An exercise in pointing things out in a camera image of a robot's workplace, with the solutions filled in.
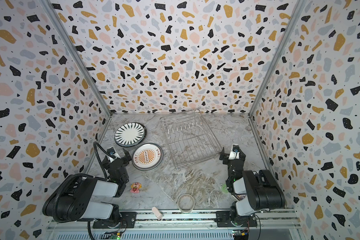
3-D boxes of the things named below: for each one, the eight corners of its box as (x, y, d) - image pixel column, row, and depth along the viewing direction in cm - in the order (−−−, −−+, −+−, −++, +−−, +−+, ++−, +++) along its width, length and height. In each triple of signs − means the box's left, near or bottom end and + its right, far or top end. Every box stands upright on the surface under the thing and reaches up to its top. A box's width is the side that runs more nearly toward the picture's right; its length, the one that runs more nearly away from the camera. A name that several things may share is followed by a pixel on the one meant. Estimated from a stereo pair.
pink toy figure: (131, 193, 84) (129, 191, 81) (133, 184, 87) (131, 182, 84) (140, 193, 84) (138, 191, 81) (142, 184, 87) (140, 182, 84)
